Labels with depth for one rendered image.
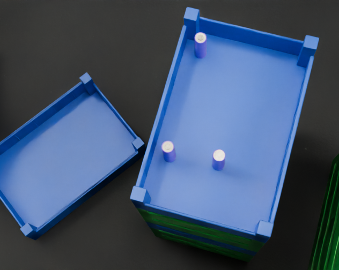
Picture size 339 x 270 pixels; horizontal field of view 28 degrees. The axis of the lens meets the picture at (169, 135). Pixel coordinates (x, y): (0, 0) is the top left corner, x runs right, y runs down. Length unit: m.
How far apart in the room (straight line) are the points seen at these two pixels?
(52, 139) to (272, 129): 0.60
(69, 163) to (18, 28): 0.34
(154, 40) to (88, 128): 0.25
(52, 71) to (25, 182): 0.26
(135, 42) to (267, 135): 0.57
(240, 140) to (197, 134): 0.07
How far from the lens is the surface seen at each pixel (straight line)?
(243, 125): 1.03
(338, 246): 1.13
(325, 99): 1.49
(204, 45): 1.02
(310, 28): 1.54
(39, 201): 1.46
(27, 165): 1.48
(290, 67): 1.07
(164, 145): 0.96
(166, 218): 1.05
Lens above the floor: 1.40
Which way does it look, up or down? 75 degrees down
